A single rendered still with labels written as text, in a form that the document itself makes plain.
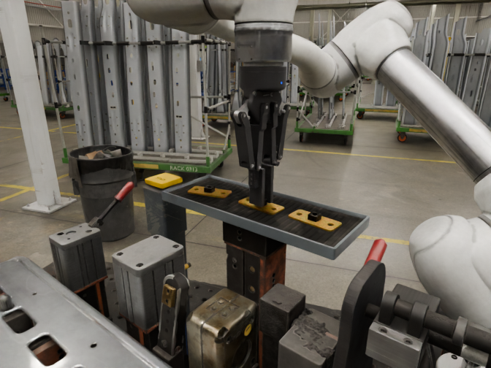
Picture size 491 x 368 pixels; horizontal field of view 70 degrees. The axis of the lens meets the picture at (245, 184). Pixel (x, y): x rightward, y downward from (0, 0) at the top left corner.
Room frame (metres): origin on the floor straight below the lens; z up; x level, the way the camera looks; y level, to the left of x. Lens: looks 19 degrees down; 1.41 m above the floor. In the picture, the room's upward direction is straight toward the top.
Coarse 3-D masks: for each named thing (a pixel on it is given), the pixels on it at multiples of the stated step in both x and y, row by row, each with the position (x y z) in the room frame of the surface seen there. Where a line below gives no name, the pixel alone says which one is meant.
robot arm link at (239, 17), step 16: (208, 0) 0.58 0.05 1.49; (224, 0) 0.57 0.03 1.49; (240, 0) 0.55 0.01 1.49; (256, 0) 0.54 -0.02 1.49; (272, 0) 0.54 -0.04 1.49; (288, 0) 0.55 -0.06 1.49; (224, 16) 0.59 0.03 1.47; (240, 16) 0.56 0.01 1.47; (256, 16) 0.55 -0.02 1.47; (272, 16) 0.55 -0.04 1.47; (288, 16) 0.56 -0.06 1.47
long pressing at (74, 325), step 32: (32, 288) 0.57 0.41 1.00; (64, 288) 0.56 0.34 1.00; (0, 320) 0.48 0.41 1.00; (32, 320) 0.48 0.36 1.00; (64, 320) 0.48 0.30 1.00; (96, 320) 0.48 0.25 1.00; (0, 352) 0.41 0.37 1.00; (32, 352) 0.41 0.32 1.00; (96, 352) 0.41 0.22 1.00; (128, 352) 0.41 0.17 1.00
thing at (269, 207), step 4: (248, 196) 0.63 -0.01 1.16; (240, 200) 0.61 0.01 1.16; (244, 200) 0.61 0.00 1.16; (248, 200) 0.62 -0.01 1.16; (264, 200) 0.59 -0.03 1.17; (244, 204) 0.59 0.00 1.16; (248, 204) 0.59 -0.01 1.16; (252, 204) 0.59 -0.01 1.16; (264, 204) 0.59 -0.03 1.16; (268, 204) 0.59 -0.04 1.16; (272, 204) 0.59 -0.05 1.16; (276, 204) 0.59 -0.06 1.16; (256, 208) 0.57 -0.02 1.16; (260, 208) 0.57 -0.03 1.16; (264, 208) 0.57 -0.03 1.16; (268, 208) 0.57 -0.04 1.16; (272, 208) 0.58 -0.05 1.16; (276, 208) 0.57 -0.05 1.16; (280, 208) 0.57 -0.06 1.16; (268, 212) 0.56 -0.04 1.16; (272, 212) 0.56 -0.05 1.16; (276, 212) 0.56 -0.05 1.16
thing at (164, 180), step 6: (162, 174) 0.78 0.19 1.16; (168, 174) 0.78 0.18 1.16; (150, 180) 0.74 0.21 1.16; (156, 180) 0.73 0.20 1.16; (162, 180) 0.73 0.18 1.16; (168, 180) 0.73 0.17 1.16; (174, 180) 0.74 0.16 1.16; (180, 180) 0.75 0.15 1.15; (156, 186) 0.72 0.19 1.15; (162, 186) 0.71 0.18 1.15; (168, 186) 0.73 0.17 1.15
